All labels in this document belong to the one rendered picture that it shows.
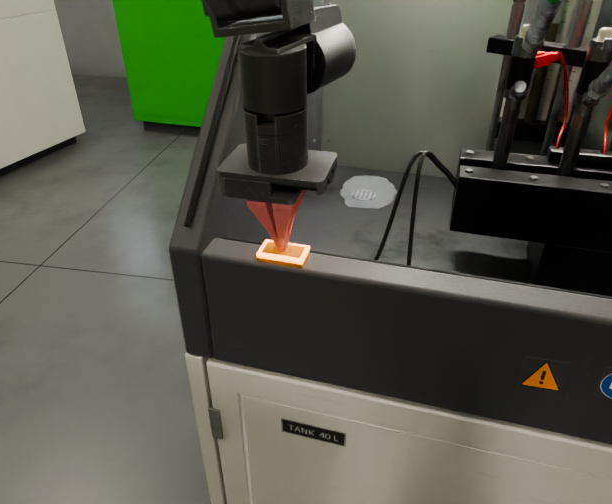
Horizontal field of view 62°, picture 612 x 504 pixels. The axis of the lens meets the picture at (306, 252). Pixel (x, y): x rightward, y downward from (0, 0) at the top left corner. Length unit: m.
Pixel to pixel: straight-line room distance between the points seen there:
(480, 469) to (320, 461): 0.20
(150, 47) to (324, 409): 3.13
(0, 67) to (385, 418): 3.01
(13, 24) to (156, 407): 2.38
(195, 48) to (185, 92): 0.29
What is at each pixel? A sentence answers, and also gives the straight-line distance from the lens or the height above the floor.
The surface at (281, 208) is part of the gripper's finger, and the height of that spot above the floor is 1.03.
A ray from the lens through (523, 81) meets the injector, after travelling 0.66.
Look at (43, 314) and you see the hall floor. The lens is 2.18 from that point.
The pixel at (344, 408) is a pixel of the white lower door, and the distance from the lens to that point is 0.65.
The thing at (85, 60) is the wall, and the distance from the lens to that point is 5.47.
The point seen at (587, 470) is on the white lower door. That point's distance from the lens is 0.68.
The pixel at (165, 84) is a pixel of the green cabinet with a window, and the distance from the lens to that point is 3.60.
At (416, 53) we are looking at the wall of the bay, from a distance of 0.97.
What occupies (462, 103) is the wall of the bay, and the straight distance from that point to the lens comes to 0.99.
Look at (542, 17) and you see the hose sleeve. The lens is 0.57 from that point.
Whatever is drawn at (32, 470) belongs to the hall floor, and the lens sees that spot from 1.68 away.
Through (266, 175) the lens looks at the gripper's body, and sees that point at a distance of 0.47.
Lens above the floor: 1.25
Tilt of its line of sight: 33 degrees down
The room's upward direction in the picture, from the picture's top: straight up
